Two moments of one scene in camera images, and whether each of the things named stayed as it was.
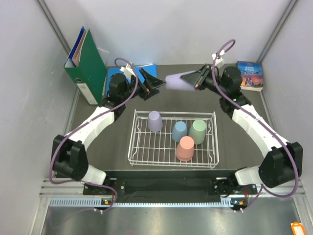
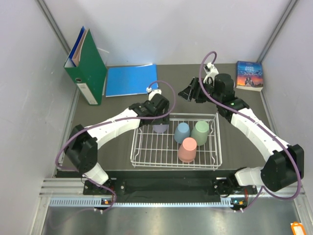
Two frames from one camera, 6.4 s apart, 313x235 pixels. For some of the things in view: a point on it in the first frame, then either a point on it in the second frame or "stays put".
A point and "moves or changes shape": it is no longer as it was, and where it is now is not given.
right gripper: (193, 78) to (192, 91)
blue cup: (179, 130) moves or changes shape
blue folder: (151, 69) stays put
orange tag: (297, 228) stays put
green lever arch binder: (86, 66) stays put
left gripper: (150, 82) to (164, 120)
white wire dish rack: (175, 138) stays put
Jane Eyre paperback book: (252, 73) stays put
